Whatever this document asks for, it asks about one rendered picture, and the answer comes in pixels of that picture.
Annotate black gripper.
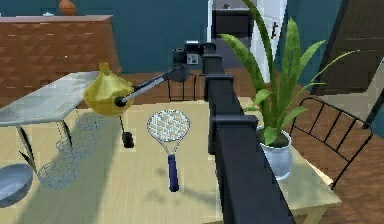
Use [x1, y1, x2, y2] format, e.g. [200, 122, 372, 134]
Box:
[113, 47, 192, 149]

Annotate yellow round vase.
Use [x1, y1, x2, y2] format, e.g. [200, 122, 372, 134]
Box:
[83, 61, 135, 117]

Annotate pale wooden dining table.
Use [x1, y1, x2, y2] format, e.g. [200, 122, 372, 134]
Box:
[0, 96, 343, 224]

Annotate orange brown round vase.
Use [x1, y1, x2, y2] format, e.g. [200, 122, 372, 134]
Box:
[58, 0, 78, 17]

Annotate black metal chair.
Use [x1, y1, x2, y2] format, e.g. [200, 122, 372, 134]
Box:
[166, 73, 206, 103]
[289, 96, 375, 191]

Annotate grey marbled slab black legs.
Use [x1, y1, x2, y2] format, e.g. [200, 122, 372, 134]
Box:
[0, 70, 102, 175]

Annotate brown patterned sideboard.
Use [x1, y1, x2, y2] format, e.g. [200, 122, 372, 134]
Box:
[0, 14, 122, 108]

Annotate black cabinet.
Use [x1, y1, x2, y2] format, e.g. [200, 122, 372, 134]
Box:
[211, 7, 255, 40]

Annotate white room door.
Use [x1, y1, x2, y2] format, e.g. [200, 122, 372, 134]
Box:
[249, 0, 288, 84]

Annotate grey blue bowl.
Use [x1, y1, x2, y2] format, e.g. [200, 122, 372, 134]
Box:
[0, 162, 35, 209]

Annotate green house plant glass pot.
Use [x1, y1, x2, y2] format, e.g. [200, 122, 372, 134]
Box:
[219, 0, 362, 182]

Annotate dark brown room door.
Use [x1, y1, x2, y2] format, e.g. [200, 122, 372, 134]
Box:
[311, 0, 384, 97]

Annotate blue handled tennis racket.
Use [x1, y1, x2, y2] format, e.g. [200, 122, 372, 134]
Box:
[146, 109, 192, 194]

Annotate black door handle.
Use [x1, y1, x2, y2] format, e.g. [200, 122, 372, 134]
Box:
[270, 21, 280, 40]

